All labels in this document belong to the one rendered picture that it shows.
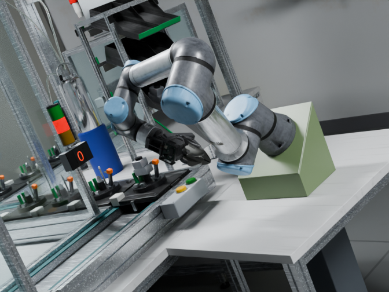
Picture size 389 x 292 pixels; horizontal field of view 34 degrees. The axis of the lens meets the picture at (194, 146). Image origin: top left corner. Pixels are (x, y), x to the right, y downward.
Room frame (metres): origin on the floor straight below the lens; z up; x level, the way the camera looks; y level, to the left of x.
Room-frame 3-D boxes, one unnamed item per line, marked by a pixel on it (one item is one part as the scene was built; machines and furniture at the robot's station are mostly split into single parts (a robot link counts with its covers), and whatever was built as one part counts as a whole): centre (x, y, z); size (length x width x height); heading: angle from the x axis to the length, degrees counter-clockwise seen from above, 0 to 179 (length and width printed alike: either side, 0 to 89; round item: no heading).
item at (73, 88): (3.41, 0.48, 1.32); 0.14 x 0.14 x 0.38
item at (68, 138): (2.37, 0.43, 1.29); 0.05 x 0.05 x 0.05
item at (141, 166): (2.45, 0.23, 1.06); 0.08 x 0.04 x 0.07; 52
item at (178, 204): (2.25, 0.10, 0.93); 0.21 x 0.07 x 0.06; 142
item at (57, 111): (2.37, 0.43, 1.39); 0.05 x 0.05 x 0.05
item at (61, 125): (2.37, 0.43, 1.34); 0.05 x 0.05 x 0.05
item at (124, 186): (2.61, 0.42, 1.01); 0.24 x 0.24 x 0.13; 52
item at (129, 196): (2.45, 0.22, 0.96); 0.24 x 0.24 x 0.02; 52
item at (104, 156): (3.41, 0.48, 1.00); 0.16 x 0.16 x 0.27
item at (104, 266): (2.14, 0.27, 0.91); 0.89 x 0.06 x 0.11; 142
